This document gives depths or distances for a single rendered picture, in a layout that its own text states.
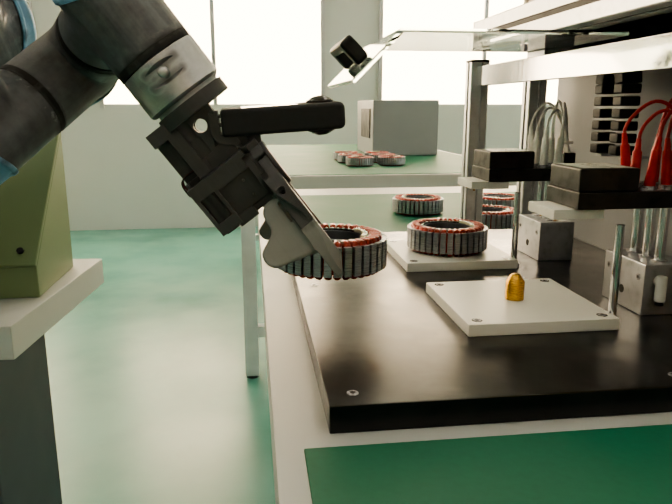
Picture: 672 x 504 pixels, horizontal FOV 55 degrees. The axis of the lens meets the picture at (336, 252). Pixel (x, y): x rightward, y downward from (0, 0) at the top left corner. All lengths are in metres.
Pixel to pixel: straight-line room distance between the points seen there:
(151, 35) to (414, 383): 0.36
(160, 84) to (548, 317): 0.42
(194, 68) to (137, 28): 0.05
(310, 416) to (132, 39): 0.34
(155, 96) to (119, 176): 4.89
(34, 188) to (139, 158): 4.51
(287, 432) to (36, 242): 0.50
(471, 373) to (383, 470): 0.14
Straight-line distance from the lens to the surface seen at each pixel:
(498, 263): 0.87
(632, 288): 0.74
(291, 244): 0.58
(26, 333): 0.82
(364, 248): 0.59
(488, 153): 0.90
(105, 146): 5.47
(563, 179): 0.70
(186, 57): 0.59
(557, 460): 0.47
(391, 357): 0.56
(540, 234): 0.93
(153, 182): 5.43
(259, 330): 2.37
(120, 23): 0.59
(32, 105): 0.64
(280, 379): 0.57
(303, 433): 0.48
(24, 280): 0.88
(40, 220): 0.90
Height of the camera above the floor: 0.98
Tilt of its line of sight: 13 degrees down
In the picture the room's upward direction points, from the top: straight up
